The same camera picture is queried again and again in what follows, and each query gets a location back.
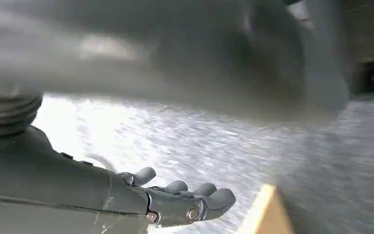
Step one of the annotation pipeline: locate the dark furniture base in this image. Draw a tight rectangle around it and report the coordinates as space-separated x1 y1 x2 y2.
343 0 374 95

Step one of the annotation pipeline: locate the pale wooden desk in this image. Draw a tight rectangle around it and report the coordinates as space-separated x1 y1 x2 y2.
236 184 295 234

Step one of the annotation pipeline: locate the ribbed grey right arm sleeve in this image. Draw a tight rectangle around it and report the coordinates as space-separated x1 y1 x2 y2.
0 93 43 137

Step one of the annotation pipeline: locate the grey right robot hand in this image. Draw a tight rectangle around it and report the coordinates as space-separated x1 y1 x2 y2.
0 0 351 234

